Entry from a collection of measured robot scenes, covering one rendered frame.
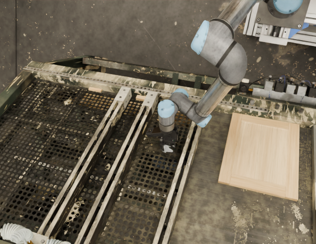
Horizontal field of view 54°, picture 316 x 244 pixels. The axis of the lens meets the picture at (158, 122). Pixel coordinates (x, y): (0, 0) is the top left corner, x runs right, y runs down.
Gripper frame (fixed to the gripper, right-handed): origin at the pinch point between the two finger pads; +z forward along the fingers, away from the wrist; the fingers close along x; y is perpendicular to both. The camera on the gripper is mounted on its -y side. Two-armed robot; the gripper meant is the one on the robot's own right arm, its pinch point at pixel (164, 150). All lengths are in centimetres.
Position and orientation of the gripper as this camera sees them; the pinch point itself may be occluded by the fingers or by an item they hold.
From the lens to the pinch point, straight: 167.7
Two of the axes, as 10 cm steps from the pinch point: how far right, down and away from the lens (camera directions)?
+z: 0.5, 6.6, 7.5
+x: 3.2, -7.2, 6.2
